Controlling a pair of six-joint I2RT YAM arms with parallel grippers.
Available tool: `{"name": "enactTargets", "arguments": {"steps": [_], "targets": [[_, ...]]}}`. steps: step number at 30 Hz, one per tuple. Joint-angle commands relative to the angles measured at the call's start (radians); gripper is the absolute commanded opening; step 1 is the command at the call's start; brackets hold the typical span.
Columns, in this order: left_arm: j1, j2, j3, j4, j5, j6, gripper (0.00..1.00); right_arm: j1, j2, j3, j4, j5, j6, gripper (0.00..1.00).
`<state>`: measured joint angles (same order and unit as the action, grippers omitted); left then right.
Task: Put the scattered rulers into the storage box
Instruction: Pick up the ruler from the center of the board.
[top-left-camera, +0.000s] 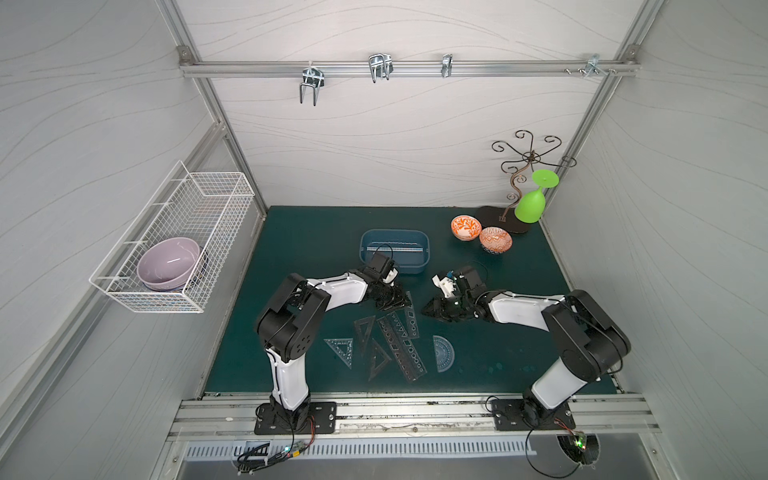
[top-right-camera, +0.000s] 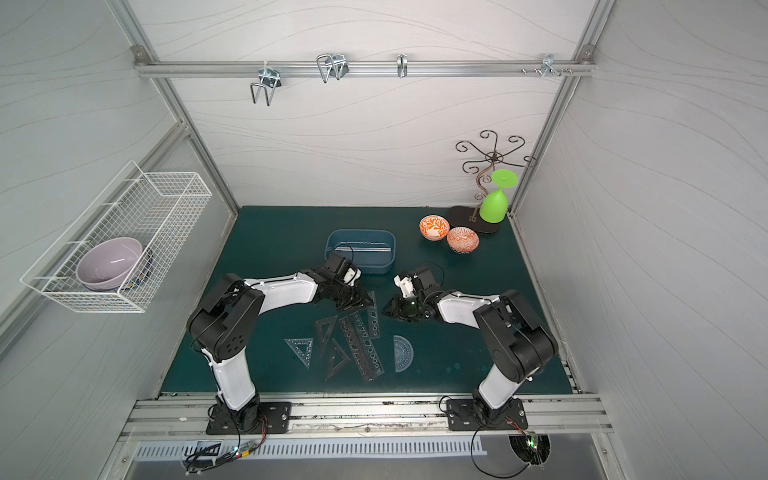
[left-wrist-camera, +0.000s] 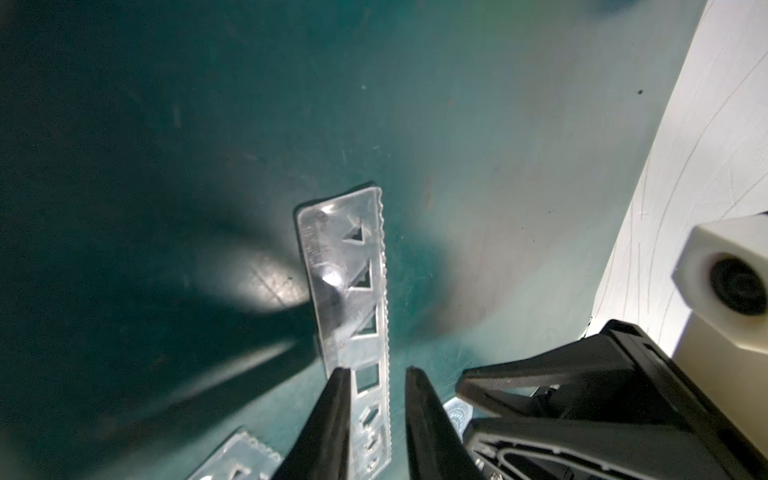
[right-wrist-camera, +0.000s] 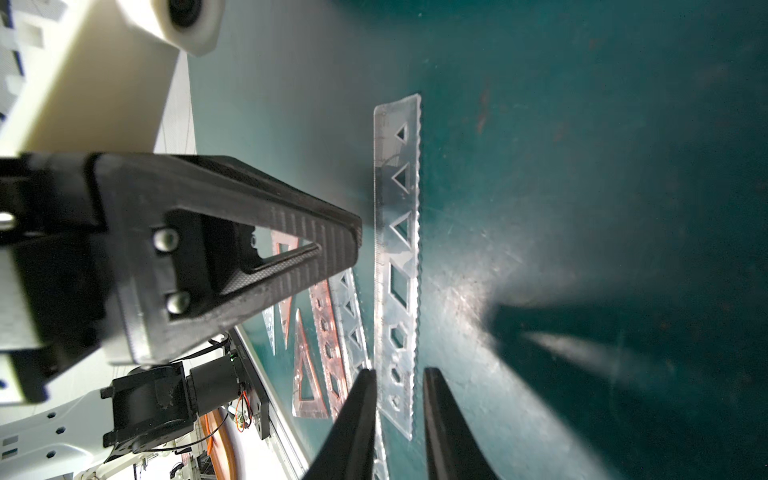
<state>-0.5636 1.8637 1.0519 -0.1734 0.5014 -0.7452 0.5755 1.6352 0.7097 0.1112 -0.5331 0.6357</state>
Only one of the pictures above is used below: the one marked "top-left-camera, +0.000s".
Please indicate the metal hook right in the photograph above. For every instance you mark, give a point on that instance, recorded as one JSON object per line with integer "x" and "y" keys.
{"x": 592, "y": 68}

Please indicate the blue plastic storage box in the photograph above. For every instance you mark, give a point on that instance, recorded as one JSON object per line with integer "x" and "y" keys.
{"x": 407, "y": 263}

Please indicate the white wire basket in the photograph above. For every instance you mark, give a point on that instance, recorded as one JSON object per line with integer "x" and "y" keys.
{"x": 208, "y": 207}

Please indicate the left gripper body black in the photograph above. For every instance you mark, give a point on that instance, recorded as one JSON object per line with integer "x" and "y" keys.
{"x": 389, "y": 294}

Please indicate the white cable duct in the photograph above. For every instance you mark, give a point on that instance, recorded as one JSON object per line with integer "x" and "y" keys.
{"x": 368, "y": 448}

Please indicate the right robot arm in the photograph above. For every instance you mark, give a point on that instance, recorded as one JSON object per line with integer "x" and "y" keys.
{"x": 588, "y": 341}

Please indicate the aluminium top rail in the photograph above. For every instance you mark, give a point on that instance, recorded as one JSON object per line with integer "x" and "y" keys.
{"x": 402, "y": 69}

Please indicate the brown metal cup stand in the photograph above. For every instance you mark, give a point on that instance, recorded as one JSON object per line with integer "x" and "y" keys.
{"x": 519, "y": 168}

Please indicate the clear triangle ruler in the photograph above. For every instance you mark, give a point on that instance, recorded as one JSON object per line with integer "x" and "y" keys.
{"x": 343, "y": 348}

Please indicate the thin clear straight ruler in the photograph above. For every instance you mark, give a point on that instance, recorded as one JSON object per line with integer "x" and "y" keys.
{"x": 403, "y": 247}

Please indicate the dark triangle ruler lower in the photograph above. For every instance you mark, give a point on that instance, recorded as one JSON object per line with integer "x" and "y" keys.
{"x": 379, "y": 360}

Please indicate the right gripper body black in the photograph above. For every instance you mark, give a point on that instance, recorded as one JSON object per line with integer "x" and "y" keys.
{"x": 452, "y": 303}

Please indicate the orange patterned bowl left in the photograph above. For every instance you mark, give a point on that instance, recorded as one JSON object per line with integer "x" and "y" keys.
{"x": 465, "y": 227}

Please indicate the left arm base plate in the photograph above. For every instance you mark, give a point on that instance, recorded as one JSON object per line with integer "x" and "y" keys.
{"x": 309, "y": 417}

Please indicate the metal hook middle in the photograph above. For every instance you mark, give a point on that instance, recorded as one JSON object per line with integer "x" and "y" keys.
{"x": 380, "y": 66}

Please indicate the green table mat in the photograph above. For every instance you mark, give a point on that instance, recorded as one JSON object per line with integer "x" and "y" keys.
{"x": 319, "y": 242}

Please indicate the stencil ruler large dark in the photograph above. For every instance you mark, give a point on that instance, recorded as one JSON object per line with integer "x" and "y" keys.
{"x": 401, "y": 346}

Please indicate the dark triangle ruler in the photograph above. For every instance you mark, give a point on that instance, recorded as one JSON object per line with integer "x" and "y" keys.
{"x": 363, "y": 329}
{"x": 379, "y": 360}

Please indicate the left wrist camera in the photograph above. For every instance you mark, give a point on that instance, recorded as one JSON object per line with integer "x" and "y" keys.
{"x": 381, "y": 268}

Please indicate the clear protractor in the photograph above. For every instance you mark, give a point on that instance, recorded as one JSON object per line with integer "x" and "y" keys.
{"x": 444, "y": 353}

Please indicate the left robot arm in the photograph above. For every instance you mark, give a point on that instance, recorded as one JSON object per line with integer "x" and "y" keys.
{"x": 290, "y": 322}

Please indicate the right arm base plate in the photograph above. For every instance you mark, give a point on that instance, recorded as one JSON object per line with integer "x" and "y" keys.
{"x": 519, "y": 414}

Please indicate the metal hook small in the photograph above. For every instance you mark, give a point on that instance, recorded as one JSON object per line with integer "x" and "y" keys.
{"x": 446, "y": 66}

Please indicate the aluminium rail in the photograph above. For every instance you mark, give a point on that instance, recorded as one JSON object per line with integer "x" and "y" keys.
{"x": 417, "y": 415}
{"x": 402, "y": 69}

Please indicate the stencil ruler narrow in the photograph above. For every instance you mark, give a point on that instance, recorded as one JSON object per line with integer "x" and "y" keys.
{"x": 411, "y": 320}

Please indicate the dark triangle ruler upper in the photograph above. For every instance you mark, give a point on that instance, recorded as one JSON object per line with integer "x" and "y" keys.
{"x": 363, "y": 329}

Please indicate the metal hook left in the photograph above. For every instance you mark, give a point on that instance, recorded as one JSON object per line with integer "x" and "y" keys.
{"x": 313, "y": 79}

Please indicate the aluminium front rail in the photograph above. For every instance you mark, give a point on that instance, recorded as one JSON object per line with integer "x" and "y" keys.
{"x": 417, "y": 415}

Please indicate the lilac bowl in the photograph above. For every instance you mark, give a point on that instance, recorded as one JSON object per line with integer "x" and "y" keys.
{"x": 169, "y": 264}

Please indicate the green plastic goblet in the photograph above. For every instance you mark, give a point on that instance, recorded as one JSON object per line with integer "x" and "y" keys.
{"x": 532, "y": 205}

